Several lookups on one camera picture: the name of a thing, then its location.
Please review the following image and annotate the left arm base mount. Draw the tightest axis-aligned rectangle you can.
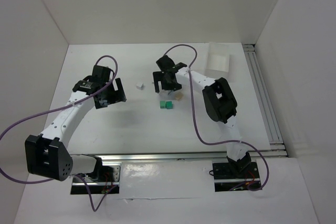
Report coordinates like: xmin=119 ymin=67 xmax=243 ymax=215
xmin=70 ymin=164 xmax=121 ymax=195

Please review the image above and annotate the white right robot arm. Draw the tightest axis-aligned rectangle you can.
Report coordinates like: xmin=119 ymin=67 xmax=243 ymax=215
xmin=153 ymin=55 xmax=251 ymax=174

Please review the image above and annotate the dark green wood block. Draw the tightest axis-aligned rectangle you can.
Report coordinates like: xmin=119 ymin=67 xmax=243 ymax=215
xmin=166 ymin=101 xmax=173 ymax=109

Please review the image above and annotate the aluminium front rail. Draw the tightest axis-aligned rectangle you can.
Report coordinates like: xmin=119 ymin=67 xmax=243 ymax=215
xmin=95 ymin=149 xmax=288 ymax=163

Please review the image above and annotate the white plastic bin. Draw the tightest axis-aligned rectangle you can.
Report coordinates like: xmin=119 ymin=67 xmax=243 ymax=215
xmin=204 ymin=42 xmax=230 ymax=79

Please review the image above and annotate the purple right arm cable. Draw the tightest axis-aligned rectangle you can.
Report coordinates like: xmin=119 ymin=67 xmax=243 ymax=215
xmin=164 ymin=44 xmax=271 ymax=191

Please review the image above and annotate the aluminium side rail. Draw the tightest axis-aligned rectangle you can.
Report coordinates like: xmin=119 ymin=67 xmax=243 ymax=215
xmin=242 ymin=44 xmax=288 ymax=156

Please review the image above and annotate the light green wood block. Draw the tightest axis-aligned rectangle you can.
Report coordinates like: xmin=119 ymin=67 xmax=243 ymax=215
xmin=160 ymin=101 xmax=166 ymax=109

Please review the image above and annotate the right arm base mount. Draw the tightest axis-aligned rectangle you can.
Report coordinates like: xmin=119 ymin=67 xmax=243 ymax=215
xmin=208 ymin=162 xmax=261 ymax=192

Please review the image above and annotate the white lettered wood block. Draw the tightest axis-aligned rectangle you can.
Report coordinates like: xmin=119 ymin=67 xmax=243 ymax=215
xmin=136 ymin=83 xmax=144 ymax=90

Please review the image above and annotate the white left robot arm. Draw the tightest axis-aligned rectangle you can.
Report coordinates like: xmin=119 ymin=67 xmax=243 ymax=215
xmin=25 ymin=66 xmax=127 ymax=181

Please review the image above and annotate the tan wood block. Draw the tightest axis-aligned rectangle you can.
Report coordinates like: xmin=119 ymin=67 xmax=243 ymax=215
xmin=175 ymin=94 xmax=183 ymax=101

